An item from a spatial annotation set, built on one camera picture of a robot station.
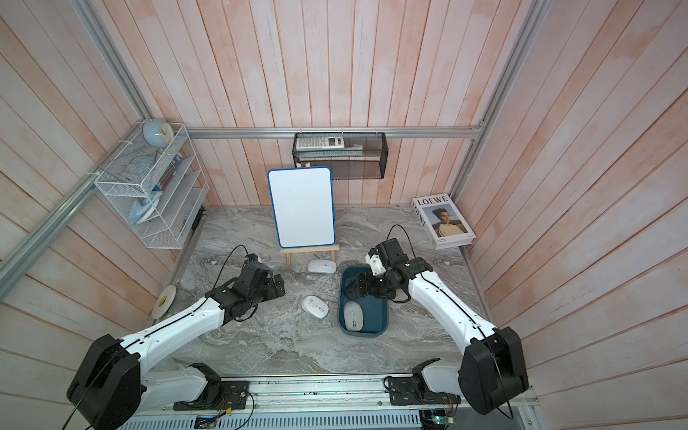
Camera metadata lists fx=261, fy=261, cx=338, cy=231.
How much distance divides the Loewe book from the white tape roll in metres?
1.00

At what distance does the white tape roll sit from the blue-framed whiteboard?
16.8 inches

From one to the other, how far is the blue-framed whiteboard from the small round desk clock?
35 cm

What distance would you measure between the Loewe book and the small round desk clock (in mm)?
989

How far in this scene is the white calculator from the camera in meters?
0.91

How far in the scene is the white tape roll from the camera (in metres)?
0.92

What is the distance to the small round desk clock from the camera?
814 millimetres
